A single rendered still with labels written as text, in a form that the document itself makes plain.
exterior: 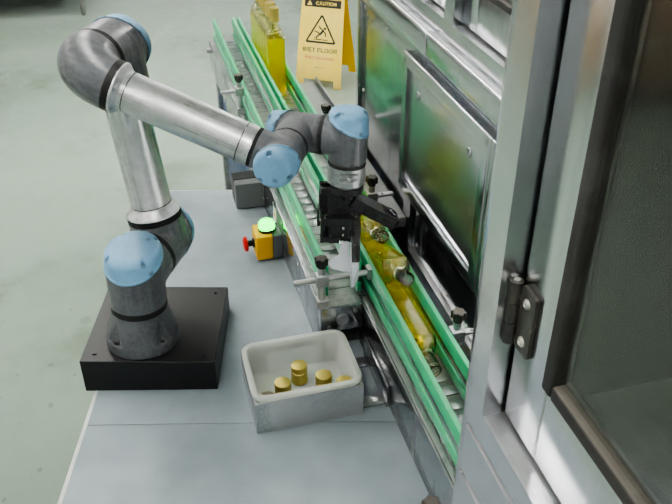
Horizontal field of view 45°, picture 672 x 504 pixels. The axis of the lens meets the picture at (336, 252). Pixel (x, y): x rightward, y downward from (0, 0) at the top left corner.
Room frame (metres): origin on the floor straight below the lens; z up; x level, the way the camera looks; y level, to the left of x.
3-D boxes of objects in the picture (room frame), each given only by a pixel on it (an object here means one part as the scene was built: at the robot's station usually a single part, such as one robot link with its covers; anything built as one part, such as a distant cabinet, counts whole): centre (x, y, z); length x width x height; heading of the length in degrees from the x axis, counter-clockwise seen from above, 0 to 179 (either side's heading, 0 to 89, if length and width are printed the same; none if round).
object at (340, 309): (1.38, -0.01, 0.85); 0.09 x 0.04 x 0.07; 105
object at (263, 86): (2.27, 0.18, 0.93); 1.75 x 0.01 x 0.08; 15
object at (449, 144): (1.31, -0.28, 1.15); 0.90 x 0.03 x 0.34; 15
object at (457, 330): (1.20, -0.25, 0.94); 0.07 x 0.04 x 0.13; 105
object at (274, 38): (2.58, 0.20, 1.02); 0.06 x 0.06 x 0.28; 15
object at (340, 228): (1.39, -0.01, 1.11); 0.09 x 0.08 x 0.12; 97
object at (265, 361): (1.24, 0.07, 0.80); 0.22 x 0.17 x 0.09; 105
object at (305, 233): (2.25, 0.25, 0.93); 1.75 x 0.01 x 0.08; 15
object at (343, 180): (1.39, -0.02, 1.19); 0.08 x 0.08 x 0.05
